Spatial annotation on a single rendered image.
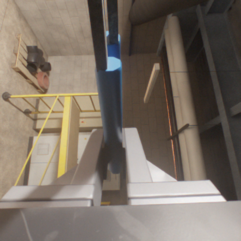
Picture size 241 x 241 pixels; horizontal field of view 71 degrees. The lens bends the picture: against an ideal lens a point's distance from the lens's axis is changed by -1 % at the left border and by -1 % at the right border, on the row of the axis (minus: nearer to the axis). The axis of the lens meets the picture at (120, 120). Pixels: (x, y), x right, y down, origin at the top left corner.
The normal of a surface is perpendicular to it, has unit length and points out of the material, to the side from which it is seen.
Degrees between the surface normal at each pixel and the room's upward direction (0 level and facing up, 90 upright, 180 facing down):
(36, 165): 91
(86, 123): 90
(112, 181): 90
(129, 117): 90
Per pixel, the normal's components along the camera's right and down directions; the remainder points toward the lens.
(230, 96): 0.00, -0.30
